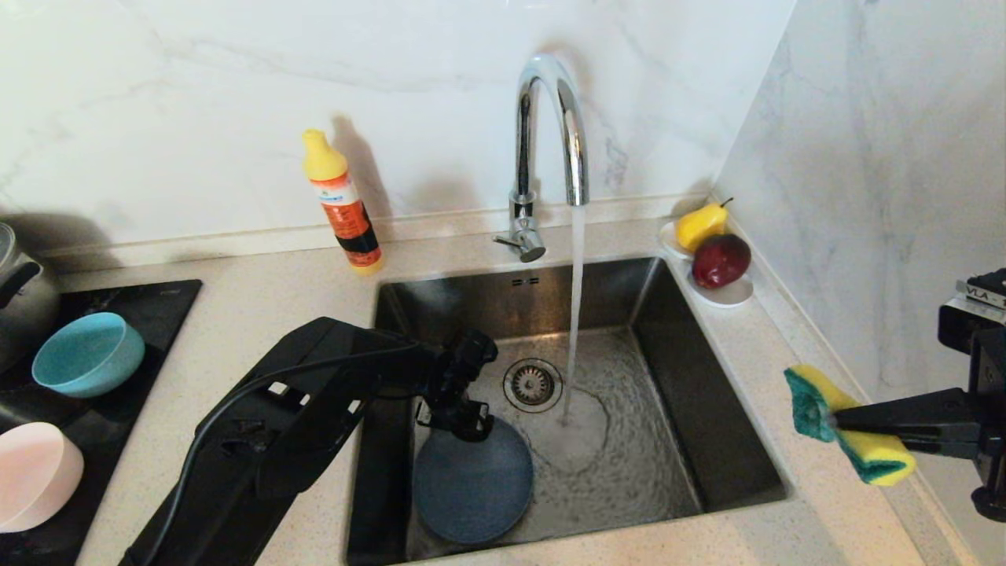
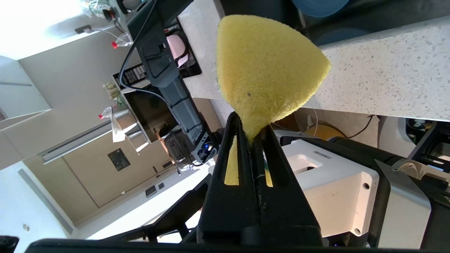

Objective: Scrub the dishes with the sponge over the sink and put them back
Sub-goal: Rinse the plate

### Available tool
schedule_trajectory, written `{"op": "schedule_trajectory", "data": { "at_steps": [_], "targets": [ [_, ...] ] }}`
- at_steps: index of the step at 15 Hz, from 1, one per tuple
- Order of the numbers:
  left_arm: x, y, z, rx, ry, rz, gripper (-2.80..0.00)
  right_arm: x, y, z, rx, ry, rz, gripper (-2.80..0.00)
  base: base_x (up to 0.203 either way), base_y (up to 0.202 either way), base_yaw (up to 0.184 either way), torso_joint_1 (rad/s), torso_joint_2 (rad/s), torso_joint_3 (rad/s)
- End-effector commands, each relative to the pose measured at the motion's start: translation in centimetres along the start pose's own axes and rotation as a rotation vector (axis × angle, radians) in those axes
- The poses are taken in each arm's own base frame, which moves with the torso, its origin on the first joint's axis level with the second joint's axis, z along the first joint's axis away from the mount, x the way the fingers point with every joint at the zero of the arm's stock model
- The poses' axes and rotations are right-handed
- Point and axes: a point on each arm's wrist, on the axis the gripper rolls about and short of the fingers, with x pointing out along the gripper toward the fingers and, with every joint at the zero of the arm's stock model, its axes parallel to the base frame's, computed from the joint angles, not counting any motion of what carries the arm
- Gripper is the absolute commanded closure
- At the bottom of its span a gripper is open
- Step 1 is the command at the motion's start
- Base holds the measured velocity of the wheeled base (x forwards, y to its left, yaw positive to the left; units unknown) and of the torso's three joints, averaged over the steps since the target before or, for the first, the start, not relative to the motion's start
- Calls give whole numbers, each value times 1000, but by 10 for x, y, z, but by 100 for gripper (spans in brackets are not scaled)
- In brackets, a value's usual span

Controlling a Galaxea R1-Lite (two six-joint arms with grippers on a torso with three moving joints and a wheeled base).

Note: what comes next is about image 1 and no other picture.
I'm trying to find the yellow green sponge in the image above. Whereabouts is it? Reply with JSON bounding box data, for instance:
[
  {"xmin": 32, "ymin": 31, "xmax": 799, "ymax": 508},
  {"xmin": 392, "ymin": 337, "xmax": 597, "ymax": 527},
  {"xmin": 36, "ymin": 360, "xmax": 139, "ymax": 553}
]
[{"xmin": 784, "ymin": 363, "xmax": 917, "ymax": 486}]

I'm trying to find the blue round plate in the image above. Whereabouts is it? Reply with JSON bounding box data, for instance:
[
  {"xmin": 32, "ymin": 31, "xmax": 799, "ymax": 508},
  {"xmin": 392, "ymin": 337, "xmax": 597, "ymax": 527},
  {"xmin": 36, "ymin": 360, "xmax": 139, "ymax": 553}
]
[{"xmin": 413, "ymin": 415, "xmax": 535, "ymax": 546}]

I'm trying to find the orange dish soap bottle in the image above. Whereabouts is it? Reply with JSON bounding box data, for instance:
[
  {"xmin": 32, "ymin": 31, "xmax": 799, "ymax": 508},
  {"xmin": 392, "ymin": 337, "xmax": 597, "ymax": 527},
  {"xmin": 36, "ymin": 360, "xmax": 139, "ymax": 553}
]
[{"xmin": 301, "ymin": 128, "xmax": 384, "ymax": 276}]

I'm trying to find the chrome faucet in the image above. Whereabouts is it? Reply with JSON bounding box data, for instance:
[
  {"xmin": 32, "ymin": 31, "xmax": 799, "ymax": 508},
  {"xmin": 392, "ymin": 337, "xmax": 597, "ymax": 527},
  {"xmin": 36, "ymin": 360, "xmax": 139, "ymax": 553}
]
[{"xmin": 492, "ymin": 52, "xmax": 591, "ymax": 264}]

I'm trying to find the teal bowl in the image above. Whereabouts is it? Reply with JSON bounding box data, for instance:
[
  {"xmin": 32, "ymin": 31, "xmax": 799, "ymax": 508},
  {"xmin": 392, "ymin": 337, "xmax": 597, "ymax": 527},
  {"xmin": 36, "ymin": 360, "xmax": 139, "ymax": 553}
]
[{"xmin": 31, "ymin": 312, "xmax": 146, "ymax": 399}]

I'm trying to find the pink bowl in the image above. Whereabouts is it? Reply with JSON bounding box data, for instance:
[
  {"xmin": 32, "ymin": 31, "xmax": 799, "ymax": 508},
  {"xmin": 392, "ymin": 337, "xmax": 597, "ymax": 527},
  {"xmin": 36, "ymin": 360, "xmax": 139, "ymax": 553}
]
[{"xmin": 0, "ymin": 421, "xmax": 85, "ymax": 534}]

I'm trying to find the metal sink drain strainer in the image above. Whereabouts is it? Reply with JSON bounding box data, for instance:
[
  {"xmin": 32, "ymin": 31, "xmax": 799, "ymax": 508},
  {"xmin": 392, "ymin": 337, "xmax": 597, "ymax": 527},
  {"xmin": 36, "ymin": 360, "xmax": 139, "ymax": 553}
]
[{"xmin": 503, "ymin": 358, "xmax": 564, "ymax": 414}]

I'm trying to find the stainless steel sink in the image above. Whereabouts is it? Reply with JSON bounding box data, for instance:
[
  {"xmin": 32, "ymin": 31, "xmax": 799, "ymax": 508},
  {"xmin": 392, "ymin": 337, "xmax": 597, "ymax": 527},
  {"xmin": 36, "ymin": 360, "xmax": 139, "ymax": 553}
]
[{"xmin": 346, "ymin": 255, "xmax": 791, "ymax": 566}]

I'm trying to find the running water stream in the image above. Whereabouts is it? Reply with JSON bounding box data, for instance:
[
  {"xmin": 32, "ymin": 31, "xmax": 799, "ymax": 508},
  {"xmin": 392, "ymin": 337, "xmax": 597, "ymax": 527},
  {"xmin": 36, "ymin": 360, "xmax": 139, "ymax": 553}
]
[{"xmin": 560, "ymin": 204, "xmax": 589, "ymax": 425}]

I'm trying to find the white fruit dish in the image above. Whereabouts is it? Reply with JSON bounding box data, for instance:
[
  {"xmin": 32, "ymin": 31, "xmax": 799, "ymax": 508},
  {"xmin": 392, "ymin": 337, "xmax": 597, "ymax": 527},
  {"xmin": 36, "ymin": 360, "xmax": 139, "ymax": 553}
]
[{"xmin": 659, "ymin": 220, "xmax": 754, "ymax": 307}]

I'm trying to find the red apple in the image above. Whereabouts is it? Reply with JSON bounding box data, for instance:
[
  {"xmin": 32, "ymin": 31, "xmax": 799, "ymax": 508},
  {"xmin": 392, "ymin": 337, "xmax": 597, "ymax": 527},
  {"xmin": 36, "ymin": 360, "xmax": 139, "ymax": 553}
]
[{"xmin": 690, "ymin": 233, "xmax": 751, "ymax": 290}]

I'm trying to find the yellow pear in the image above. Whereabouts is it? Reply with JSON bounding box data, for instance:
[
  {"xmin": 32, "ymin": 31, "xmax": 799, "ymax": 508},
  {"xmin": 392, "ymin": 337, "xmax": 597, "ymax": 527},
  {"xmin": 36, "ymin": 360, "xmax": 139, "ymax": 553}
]
[{"xmin": 674, "ymin": 198, "xmax": 733, "ymax": 254}]

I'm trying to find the black induction cooktop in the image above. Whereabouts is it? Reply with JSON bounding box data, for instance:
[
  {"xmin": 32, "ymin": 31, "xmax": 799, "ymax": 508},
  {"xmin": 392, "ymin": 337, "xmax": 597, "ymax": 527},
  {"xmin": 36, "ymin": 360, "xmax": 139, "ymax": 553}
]
[{"xmin": 0, "ymin": 279, "xmax": 203, "ymax": 566}]

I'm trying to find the steel cooking pot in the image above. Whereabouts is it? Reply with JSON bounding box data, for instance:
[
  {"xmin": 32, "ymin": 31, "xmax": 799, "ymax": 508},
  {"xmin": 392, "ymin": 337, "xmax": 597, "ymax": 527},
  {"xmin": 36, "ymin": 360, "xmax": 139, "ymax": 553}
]
[{"xmin": 0, "ymin": 222, "xmax": 62, "ymax": 372}]

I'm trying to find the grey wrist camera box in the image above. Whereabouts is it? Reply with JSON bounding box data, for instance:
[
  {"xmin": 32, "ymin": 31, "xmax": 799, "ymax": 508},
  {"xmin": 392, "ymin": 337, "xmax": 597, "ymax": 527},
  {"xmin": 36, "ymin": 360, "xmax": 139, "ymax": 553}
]
[{"xmin": 938, "ymin": 269, "xmax": 1006, "ymax": 355}]

